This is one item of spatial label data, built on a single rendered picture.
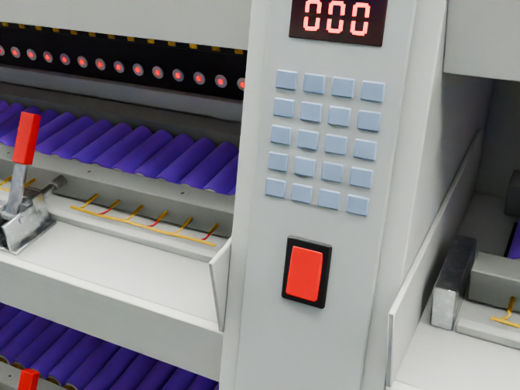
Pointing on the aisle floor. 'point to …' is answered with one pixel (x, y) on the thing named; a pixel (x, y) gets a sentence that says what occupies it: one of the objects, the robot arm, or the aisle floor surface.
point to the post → (425, 148)
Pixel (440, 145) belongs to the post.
